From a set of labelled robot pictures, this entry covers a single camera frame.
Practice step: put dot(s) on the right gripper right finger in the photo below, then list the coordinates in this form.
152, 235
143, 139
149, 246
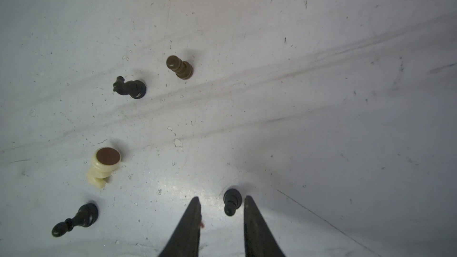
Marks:
259, 241

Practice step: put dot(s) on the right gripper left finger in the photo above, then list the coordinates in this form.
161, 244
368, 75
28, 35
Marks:
184, 241

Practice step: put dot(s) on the brown pawn chess piece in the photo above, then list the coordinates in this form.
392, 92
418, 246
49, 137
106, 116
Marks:
182, 69

